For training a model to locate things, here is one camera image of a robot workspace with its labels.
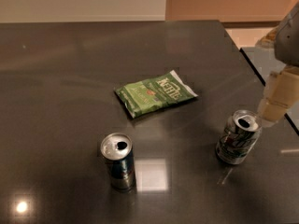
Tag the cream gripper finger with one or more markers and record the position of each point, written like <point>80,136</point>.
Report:
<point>280,93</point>

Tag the blue silver redbull can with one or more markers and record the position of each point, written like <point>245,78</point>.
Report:
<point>117,152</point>

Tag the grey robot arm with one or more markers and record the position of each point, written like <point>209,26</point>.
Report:
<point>286,44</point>

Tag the green white soda can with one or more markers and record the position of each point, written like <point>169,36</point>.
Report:
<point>241,132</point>

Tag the green kettle chips bag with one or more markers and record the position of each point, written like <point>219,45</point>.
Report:
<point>152,94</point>

